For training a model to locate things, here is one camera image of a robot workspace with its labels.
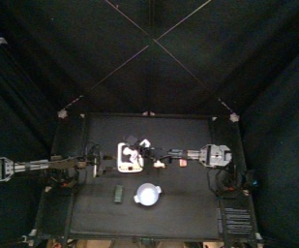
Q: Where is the dark toy sushi piece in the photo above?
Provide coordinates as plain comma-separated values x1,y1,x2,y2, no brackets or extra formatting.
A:
124,135,140,145

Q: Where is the white rectangular tray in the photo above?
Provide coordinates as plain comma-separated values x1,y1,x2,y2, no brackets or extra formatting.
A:
114,141,145,174

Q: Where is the green toy vegetable strip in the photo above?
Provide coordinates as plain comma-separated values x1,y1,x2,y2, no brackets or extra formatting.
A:
112,184,125,204

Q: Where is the white printed label sticker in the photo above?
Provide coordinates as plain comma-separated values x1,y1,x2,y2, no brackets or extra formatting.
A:
221,206,254,236

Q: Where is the white bowl with handles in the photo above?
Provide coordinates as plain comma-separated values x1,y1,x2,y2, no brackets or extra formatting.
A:
132,182,162,207

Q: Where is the black cable loop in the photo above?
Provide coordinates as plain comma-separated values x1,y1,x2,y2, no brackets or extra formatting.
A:
205,168,236,197

